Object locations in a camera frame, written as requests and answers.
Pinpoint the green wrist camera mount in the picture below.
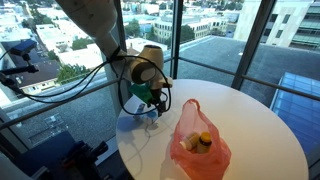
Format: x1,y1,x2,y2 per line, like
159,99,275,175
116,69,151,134
128,83,154,104

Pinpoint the blue candy box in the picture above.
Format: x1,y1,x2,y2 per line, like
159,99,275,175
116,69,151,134
144,108,160,122

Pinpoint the yellow capped bottle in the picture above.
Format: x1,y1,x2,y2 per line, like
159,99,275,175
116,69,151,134
196,131,213,155

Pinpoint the beige bottle white cap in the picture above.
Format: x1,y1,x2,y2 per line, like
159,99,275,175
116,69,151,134
179,132,200,152

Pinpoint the orange plastic bag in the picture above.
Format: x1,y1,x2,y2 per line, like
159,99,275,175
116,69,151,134
169,98,232,180

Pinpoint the black camera stand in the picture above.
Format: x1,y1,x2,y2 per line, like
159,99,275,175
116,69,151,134
0,53,41,96

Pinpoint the blue external camera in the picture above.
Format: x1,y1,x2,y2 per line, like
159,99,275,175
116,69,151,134
9,38,38,57

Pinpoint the dark window rail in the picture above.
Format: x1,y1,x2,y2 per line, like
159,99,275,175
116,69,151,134
163,56,320,103

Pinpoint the dark window mullion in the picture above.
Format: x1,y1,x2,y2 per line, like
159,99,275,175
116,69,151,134
230,0,278,91
170,0,185,80

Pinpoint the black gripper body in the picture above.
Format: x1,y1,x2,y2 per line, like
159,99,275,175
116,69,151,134
149,87,168,105

